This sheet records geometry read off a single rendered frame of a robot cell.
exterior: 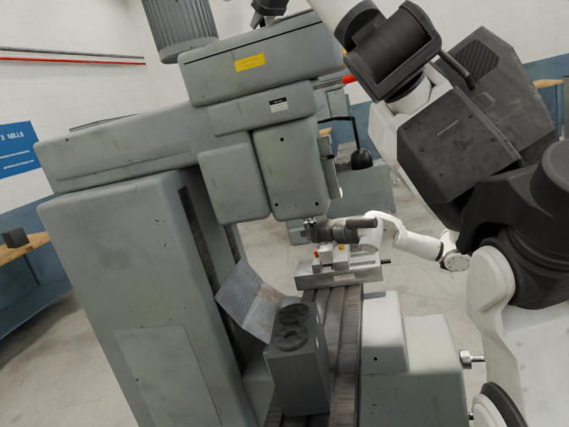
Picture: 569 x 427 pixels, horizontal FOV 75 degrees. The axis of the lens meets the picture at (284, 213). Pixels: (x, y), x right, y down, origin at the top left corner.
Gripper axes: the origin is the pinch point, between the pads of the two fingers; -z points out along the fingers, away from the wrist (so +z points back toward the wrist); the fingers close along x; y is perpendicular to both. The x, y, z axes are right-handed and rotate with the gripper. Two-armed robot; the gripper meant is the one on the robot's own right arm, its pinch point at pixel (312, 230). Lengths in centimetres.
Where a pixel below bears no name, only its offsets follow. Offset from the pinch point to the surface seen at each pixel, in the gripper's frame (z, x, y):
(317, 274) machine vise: -7.9, -7.5, 22.5
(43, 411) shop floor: -234, 53, 120
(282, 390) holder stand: 15, 50, 21
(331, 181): 11.0, -2.3, -16.7
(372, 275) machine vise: 10.9, -16.3, 26.7
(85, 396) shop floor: -215, 31, 120
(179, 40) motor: -17, 18, -70
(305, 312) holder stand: 14.8, 32.7, 9.6
